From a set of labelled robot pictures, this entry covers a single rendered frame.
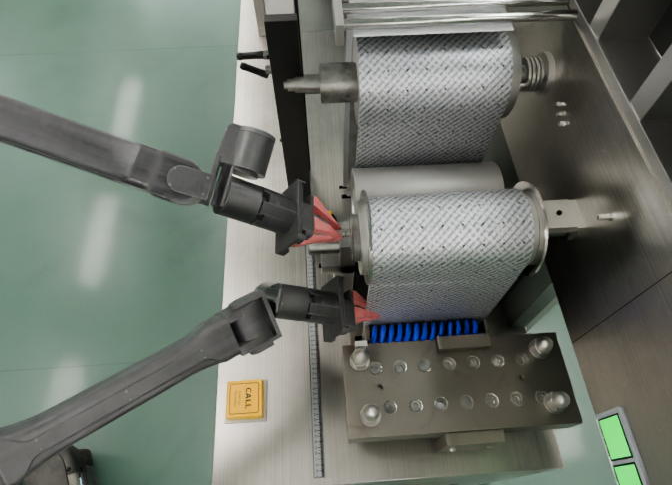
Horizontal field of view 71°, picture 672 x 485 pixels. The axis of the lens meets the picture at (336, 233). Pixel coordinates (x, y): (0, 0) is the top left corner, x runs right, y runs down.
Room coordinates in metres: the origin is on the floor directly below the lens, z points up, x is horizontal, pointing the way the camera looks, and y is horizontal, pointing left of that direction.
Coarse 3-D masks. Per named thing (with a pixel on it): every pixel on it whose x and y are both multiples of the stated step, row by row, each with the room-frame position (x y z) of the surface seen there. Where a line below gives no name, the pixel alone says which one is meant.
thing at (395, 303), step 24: (384, 288) 0.31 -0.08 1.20; (408, 288) 0.31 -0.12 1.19; (432, 288) 0.31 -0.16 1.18; (456, 288) 0.31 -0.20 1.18; (480, 288) 0.32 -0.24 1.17; (504, 288) 0.32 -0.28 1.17; (384, 312) 0.31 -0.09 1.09; (408, 312) 0.31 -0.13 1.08; (432, 312) 0.31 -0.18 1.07; (456, 312) 0.32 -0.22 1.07; (480, 312) 0.32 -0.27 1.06
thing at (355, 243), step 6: (354, 216) 0.39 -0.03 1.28; (354, 222) 0.37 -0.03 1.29; (354, 228) 0.36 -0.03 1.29; (354, 234) 0.35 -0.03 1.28; (354, 240) 0.34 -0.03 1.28; (360, 240) 0.34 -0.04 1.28; (354, 246) 0.34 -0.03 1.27; (360, 246) 0.34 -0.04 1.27; (354, 252) 0.33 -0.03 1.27; (360, 252) 0.33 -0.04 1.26; (354, 258) 0.33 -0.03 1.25; (360, 258) 0.33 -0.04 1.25
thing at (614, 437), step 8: (616, 416) 0.11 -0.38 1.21; (600, 424) 0.11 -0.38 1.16; (608, 424) 0.11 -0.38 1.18; (616, 424) 0.10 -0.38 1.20; (608, 432) 0.10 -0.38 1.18; (616, 432) 0.09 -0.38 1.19; (608, 440) 0.09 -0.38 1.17; (616, 440) 0.08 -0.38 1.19; (624, 440) 0.08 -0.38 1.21; (608, 448) 0.08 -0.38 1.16; (616, 448) 0.07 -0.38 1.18; (624, 448) 0.07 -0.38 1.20; (616, 456) 0.07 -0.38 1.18; (624, 456) 0.06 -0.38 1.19
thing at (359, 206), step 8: (528, 200) 0.40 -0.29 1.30; (360, 208) 0.39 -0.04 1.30; (360, 216) 0.37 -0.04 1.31; (536, 216) 0.37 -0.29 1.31; (360, 224) 0.36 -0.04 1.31; (536, 224) 0.36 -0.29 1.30; (360, 232) 0.35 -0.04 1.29; (536, 232) 0.35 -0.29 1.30; (536, 240) 0.34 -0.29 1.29; (536, 248) 0.33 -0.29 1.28; (360, 264) 0.32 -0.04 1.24; (528, 264) 0.33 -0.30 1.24; (360, 272) 0.32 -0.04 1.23
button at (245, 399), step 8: (232, 384) 0.22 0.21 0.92; (240, 384) 0.22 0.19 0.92; (248, 384) 0.22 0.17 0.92; (256, 384) 0.22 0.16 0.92; (232, 392) 0.20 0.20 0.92; (240, 392) 0.20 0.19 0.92; (248, 392) 0.20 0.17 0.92; (256, 392) 0.20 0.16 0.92; (232, 400) 0.19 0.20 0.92; (240, 400) 0.19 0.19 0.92; (248, 400) 0.19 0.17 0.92; (256, 400) 0.19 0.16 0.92; (232, 408) 0.17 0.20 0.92; (240, 408) 0.17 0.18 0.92; (248, 408) 0.17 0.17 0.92; (256, 408) 0.17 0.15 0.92; (232, 416) 0.16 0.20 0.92; (240, 416) 0.16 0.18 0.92; (248, 416) 0.16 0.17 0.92; (256, 416) 0.16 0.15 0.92
